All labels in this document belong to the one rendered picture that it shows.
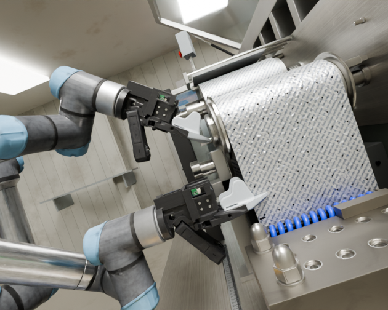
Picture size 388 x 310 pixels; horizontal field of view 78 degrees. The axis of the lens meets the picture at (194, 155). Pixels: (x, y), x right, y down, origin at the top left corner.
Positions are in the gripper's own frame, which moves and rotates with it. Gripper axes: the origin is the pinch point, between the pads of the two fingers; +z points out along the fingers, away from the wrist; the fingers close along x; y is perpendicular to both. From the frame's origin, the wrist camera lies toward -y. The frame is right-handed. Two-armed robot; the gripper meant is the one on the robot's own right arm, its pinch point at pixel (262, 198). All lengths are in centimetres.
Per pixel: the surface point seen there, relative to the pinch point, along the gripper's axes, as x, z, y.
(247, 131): -0.2, 1.6, 13.2
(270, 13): 40, 31, 48
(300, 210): -0.3, 6.2, -4.7
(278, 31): 39, 31, 42
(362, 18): 1.2, 29.6, 26.1
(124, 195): 371, -165, -25
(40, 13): 185, -109, 184
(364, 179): -0.3, 19.5, -3.1
